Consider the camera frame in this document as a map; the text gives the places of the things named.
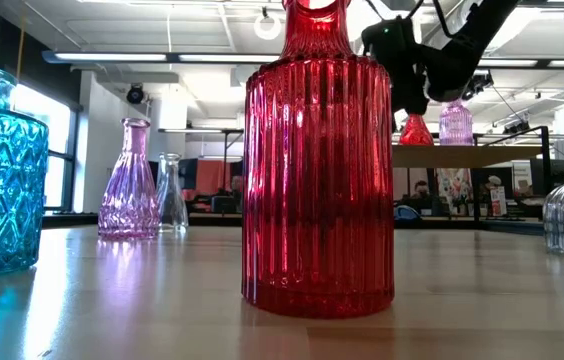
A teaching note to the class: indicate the wooden shelf black frame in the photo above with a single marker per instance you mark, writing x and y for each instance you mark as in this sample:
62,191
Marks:
462,156

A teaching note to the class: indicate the window with black frame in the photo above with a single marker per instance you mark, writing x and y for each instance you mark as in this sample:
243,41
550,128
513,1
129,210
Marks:
37,125

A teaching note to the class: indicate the round white ceiling lamp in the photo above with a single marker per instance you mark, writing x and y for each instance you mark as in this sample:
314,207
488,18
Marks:
268,37

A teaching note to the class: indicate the colourful poster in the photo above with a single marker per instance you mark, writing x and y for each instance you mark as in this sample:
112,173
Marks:
454,182

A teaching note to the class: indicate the blue bag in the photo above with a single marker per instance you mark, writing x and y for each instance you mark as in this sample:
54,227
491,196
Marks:
407,214

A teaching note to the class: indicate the white cardboard sign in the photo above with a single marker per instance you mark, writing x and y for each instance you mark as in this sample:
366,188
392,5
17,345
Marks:
499,202

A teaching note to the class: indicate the black ceiling spotlight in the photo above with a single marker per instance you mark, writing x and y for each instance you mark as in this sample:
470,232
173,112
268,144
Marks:
135,95
517,127
482,82

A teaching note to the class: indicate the orange partition panel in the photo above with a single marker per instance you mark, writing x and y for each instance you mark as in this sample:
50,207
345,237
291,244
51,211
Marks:
209,177

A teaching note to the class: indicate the ceiling light strip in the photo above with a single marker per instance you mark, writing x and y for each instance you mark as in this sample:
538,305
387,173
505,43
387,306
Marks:
112,57

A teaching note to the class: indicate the blue textured glass vase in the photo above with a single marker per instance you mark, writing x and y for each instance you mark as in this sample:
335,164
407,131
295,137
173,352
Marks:
2,190

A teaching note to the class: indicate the pink conical glass vase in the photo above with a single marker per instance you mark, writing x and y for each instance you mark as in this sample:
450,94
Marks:
129,205

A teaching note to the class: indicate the clear conical glass vase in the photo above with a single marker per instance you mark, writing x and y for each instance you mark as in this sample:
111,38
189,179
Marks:
174,210

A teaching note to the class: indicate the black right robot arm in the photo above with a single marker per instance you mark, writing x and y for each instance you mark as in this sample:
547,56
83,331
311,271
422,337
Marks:
467,45

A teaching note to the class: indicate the red conical glass vase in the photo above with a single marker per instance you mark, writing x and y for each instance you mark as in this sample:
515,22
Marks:
415,134

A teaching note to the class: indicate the purple ribbed glass vase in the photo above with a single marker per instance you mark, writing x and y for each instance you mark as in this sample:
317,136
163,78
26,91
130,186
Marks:
455,127

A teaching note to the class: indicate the red ribbed glass vase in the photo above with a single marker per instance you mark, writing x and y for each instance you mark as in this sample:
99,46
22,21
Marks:
317,175

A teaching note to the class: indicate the black computer monitor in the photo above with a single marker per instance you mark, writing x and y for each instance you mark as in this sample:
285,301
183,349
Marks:
559,172
189,172

